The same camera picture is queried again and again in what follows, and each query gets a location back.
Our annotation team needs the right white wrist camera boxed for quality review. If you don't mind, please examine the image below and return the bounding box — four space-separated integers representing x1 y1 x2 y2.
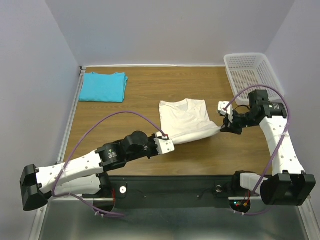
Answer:
217 101 234 122

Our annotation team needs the white t shirt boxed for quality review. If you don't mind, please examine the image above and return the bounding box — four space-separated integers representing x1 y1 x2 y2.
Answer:
159 98 221 145

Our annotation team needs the white plastic basket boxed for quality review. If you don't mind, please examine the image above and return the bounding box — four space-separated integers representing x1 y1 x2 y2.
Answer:
223 53 285 106

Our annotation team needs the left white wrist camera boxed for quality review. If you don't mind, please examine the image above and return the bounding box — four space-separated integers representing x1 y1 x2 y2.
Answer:
154 132 175 155

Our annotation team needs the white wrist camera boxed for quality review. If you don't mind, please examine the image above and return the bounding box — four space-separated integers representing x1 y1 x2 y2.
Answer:
217 101 234 122
154 132 175 155

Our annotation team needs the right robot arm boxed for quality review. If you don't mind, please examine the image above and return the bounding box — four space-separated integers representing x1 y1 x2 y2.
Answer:
217 89 316 206

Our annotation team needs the electronics board with leds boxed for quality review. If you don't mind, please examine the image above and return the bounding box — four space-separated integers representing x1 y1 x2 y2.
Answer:
230 200 251 210

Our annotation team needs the left table edge rail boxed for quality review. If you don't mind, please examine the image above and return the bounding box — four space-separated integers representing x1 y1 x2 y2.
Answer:
55 66 87 165

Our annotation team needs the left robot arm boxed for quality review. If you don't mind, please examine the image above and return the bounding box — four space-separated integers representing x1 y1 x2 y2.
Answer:
19 131 174 212

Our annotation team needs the aluminium frame rail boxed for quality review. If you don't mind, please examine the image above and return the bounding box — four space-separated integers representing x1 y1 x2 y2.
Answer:
39 177 312 201

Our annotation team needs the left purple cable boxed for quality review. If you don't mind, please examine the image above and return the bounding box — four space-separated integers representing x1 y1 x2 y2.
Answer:
52 110 169 218

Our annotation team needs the folded blue t shirt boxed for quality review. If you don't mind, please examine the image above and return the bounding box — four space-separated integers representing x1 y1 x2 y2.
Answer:
78 72 129 103

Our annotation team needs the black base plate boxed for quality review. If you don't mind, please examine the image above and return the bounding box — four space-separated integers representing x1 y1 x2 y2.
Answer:
83 174 248 209

